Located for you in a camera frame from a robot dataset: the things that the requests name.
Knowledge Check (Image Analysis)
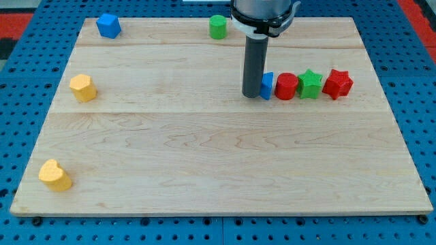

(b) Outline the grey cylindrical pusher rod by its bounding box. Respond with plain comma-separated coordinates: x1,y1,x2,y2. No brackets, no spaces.
242,37,268,98

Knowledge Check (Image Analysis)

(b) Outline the blue triangle block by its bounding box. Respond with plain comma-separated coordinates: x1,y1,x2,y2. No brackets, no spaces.
260,72,274,100

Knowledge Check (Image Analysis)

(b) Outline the red cylinder block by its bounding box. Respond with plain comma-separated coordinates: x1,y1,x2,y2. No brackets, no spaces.
275,73,298,100

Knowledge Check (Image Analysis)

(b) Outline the green star block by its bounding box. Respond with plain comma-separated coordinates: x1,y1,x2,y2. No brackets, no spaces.
297,69,323,99

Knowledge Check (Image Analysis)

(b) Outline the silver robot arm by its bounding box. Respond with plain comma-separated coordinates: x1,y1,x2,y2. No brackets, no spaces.
230,0,301,98

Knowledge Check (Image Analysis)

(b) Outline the red star block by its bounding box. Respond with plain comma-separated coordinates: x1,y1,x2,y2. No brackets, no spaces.
322,69,354,100

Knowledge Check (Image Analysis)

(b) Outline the green cylinder block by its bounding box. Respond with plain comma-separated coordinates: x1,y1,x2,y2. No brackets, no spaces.
209,15,227,39

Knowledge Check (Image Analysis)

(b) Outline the wooden board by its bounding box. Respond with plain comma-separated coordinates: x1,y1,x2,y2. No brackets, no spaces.
10,17,433,217

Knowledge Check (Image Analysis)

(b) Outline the blue cube block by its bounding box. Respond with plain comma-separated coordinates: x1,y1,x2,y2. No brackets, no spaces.
96,13,121,39

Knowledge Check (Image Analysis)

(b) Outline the yellow hexagon block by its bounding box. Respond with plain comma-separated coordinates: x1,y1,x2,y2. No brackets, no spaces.
69,74,97,102

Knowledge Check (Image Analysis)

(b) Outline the yellow heart block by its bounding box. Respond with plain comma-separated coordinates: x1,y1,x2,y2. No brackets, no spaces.
38,159,72,192

